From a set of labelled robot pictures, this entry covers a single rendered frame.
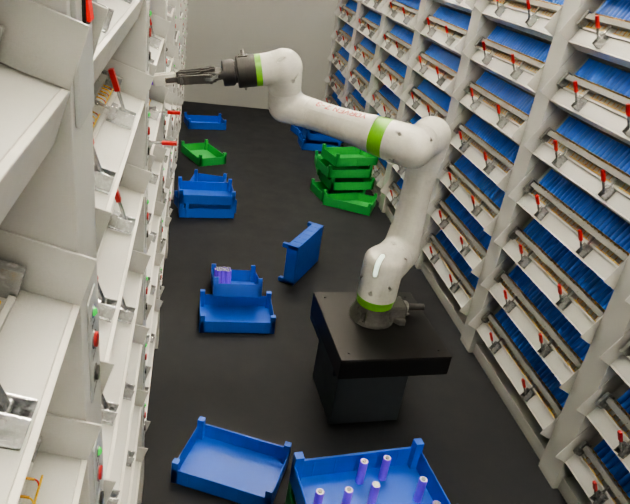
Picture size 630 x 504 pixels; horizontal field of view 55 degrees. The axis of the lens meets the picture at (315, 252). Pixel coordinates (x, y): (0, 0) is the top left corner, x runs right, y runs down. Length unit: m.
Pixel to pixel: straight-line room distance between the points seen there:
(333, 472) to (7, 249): 1.01
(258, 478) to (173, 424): 0.34
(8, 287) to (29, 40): 0.20
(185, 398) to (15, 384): 1.69
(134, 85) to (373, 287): 1.01
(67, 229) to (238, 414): 1.62
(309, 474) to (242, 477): 0.55
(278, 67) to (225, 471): 1.20
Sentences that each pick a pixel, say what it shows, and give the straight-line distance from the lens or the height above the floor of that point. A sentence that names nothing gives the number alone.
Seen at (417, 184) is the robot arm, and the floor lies 0.81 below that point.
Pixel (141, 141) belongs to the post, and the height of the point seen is 1.04.
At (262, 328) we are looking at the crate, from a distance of 2.45.
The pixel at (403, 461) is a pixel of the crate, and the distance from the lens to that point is 1.47.
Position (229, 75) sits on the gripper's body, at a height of 1.06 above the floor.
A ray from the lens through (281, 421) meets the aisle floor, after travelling 2.10.
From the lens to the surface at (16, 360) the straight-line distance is 0.50.
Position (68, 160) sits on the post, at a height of 1.26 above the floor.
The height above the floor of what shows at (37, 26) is 1.36.
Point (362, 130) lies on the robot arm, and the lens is 1.76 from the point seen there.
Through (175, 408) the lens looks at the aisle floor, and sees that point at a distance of 2.12.
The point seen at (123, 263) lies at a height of 0.93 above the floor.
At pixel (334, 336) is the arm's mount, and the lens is 1.89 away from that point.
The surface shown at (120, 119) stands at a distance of 1.03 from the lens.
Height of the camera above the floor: 1.44
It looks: 27 degrees down
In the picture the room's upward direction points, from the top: 9 degrees clockwise
